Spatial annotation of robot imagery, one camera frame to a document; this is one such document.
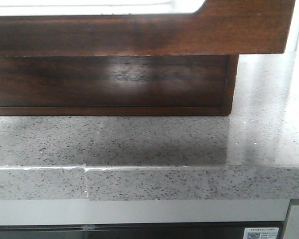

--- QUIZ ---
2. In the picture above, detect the white tray on cabinet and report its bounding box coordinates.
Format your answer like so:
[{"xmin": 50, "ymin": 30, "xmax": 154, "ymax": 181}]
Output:
[{"xmin": 0, "ymin": 0, "xmax": 205, "ymax": 16}]

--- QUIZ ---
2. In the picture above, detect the wooden drawer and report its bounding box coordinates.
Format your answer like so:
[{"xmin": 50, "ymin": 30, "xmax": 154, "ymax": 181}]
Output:
[
  {"xmin": 0, "ymin": 54, "xmax": 230, "ymax": 108},
  {"xmin": 0, "ymin": 0, "xmax": 295, "ymax": 56}
]

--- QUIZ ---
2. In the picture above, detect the dark wooden drawer cabinet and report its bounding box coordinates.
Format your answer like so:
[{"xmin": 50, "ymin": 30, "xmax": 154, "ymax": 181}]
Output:
[{"xmin": 0, "ymin": 53, "xmax": 240, "ymax": 117}]

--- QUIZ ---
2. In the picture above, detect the black appliance under counter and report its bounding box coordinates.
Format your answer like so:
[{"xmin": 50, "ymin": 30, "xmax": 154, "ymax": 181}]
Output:
[{"xmin": 0, "ymin": 221, "xmax": 283, "ymax": 239}]

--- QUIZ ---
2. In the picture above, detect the white QR code sticker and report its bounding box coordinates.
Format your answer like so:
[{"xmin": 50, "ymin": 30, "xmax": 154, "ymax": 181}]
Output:
[{"xmin": 243, "ymin": 228, "xmax": 280, "ymax": 239}]

